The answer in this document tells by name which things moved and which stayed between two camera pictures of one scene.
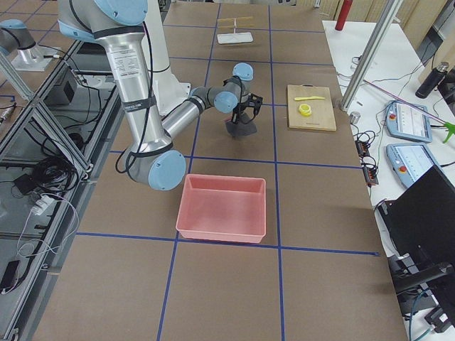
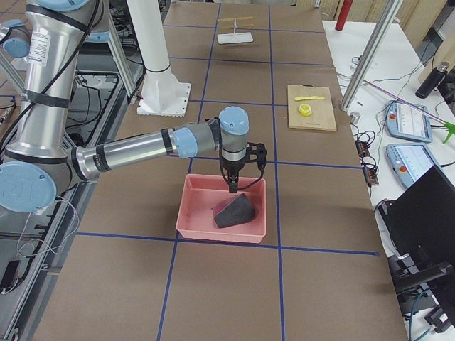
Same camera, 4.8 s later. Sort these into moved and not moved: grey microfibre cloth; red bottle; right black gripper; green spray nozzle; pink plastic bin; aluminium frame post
Moved: right black gripper; grey microfibre cloth
Not moved: pink plastic bin; red bottle; green spray nozzle; aluminium frame post
